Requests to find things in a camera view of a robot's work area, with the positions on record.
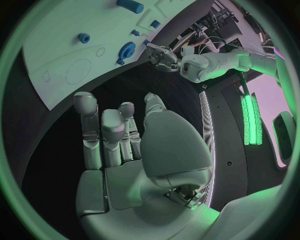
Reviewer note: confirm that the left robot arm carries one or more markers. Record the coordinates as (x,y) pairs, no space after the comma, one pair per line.
(220,63)

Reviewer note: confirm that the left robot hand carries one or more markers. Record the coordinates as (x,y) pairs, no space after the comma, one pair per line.
(164,58)

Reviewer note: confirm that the long blue cylinder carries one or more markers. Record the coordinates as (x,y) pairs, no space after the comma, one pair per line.
(130,5)

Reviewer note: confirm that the small blue block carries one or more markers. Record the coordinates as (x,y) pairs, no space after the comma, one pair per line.
(146,42)

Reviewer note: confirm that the short blue cylinder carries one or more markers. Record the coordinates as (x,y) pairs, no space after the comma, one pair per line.
(84,38)

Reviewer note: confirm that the white task board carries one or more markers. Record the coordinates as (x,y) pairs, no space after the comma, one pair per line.
(58,56)

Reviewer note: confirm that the blue gear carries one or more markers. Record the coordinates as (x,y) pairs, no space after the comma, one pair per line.
(126,49)

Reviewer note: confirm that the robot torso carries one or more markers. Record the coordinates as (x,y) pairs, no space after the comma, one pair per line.
(229,140)

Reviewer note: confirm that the blue peg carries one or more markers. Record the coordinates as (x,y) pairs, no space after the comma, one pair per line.
(135,32)

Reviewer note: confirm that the glowing light bar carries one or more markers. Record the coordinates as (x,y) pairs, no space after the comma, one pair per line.
(252,121)

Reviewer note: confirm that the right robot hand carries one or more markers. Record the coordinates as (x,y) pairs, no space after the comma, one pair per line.
(173,146)

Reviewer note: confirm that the workshop equipment rack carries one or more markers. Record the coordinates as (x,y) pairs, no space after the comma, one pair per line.
(222,18)

